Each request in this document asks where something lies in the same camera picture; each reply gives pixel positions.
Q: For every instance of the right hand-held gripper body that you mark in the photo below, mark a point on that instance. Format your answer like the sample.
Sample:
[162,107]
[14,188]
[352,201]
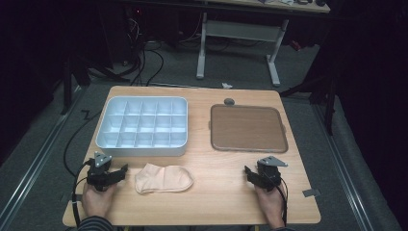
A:
[269,178]

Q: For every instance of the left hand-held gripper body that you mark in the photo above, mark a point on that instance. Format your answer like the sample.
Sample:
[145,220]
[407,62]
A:
[99,178]

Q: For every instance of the peach sock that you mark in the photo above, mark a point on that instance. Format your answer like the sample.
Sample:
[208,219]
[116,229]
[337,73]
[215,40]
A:
[163,178]

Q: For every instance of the white compartment box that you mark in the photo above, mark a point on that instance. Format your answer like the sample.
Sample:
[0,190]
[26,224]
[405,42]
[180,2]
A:
[141,125]

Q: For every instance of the person's left hand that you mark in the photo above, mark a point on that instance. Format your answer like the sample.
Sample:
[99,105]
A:
[97,203]

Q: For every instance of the person's right hand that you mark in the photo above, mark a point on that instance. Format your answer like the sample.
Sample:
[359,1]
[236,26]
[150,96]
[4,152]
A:
[272,208]

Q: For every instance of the brown tray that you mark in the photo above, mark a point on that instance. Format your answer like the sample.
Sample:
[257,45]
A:
[247,128]

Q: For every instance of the grey tape piece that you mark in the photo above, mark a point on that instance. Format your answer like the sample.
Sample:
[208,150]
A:
[311,192]

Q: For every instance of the grey round table grommet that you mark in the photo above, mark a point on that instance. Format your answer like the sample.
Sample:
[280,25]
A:
[229,102]

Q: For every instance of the white crumpled paper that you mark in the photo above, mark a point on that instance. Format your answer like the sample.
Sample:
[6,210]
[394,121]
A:
[227,85]

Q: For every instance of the black stand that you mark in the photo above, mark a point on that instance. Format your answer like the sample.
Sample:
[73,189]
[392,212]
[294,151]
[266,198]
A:
[66,89]
[330,106]

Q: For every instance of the white-legged wooden desk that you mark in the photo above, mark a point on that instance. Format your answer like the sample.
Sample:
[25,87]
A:
[240,30]

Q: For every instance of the metal floor rail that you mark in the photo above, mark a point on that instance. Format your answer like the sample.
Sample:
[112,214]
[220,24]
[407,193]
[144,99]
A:
[35,163]
[343,166]

